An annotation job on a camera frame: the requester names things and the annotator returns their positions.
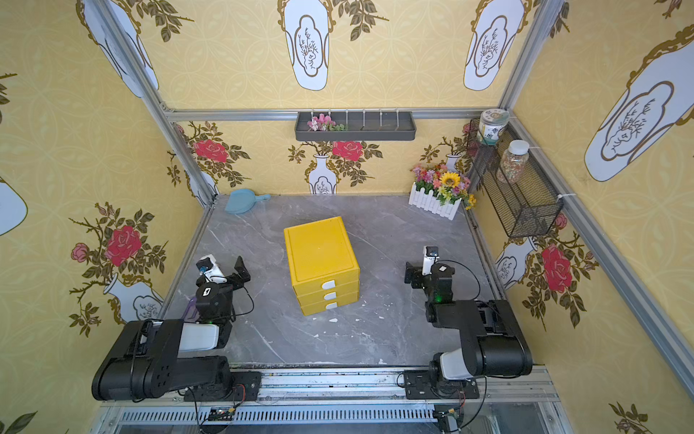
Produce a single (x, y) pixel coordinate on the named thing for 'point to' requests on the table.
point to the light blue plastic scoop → (243, 200)
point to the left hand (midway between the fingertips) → (216, 264)
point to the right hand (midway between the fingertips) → (427, 261)
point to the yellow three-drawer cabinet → (323, 267)
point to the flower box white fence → (439, 190)
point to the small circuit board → (220, 413)
